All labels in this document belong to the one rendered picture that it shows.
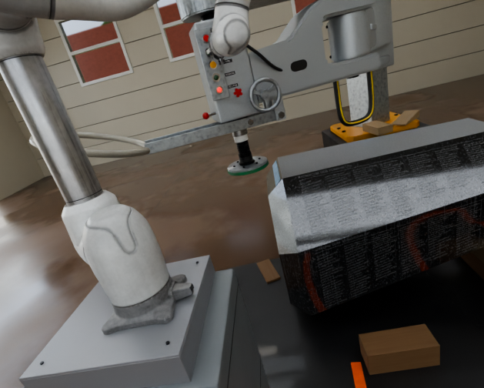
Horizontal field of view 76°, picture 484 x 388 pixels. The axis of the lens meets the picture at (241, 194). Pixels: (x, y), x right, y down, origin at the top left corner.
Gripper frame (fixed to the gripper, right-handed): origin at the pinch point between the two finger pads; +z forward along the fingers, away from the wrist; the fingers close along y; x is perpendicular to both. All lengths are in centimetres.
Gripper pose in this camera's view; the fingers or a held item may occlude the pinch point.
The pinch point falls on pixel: (211, 50)
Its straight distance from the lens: 136.3
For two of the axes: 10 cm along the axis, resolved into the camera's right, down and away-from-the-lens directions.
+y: 2.4, 9.0, 3.7
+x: 9.4, -3.1, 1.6
